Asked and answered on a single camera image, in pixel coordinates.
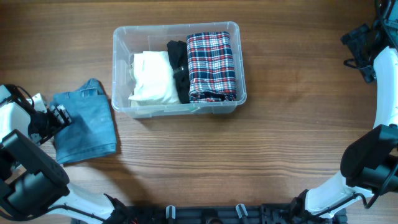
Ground blue jeans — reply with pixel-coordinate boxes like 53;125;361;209
51;78;117;164

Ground cream cloth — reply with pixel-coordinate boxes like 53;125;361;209
128;51;180;107

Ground black garment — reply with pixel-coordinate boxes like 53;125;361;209
167;40;190;104

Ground red plaid shirt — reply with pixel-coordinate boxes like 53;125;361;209
187;31;237;103

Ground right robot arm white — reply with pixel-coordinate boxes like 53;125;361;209
275;0;397;223

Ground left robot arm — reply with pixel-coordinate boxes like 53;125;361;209
1;84;129;223

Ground clear plastic storage container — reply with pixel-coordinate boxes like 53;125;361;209
111;21;247;119

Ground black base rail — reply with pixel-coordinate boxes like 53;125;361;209
70;203;348;224

